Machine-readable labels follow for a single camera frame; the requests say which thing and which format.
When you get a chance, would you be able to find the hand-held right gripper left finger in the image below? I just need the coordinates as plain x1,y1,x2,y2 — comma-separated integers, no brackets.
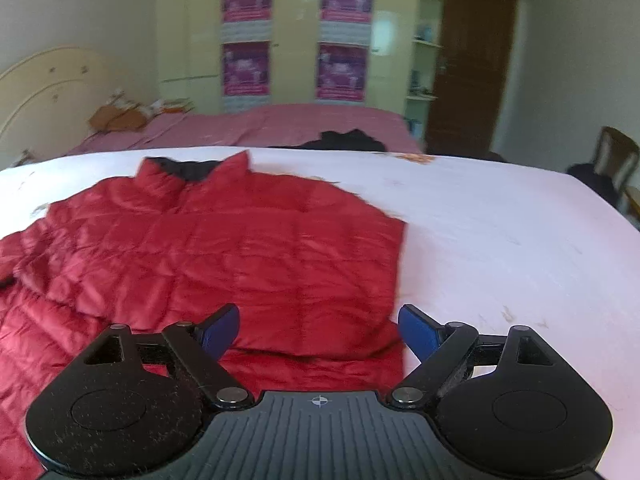
81,303,254,410

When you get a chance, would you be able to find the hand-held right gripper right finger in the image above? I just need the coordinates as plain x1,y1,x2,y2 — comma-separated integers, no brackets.
387,303,559,410

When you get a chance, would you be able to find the red puffer jacket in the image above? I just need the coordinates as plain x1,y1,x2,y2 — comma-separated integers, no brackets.
0,150,409,480

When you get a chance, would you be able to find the white floral blanket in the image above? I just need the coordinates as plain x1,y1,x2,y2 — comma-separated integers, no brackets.
0,146,640,480

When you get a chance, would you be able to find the black cloth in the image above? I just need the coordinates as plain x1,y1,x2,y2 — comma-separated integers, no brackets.
267,129,389,154

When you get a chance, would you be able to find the pink bed sheet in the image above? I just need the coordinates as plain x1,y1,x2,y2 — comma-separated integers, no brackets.
65,104,424,157

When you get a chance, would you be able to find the pile of papers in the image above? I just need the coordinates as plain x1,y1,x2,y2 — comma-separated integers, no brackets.
149,97,196,117

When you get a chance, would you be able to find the wooden chair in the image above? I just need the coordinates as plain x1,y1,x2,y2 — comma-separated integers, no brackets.
565,126,640,233

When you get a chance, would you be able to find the cream corner shelf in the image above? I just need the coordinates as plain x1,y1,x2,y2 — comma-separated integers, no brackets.
404,0,448,136

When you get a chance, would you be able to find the brown wooden door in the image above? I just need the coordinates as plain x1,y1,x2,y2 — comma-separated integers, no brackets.
425,0,519,159

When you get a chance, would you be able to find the cream wardrobe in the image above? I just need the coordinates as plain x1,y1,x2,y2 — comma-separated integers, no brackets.
155,0,554,147

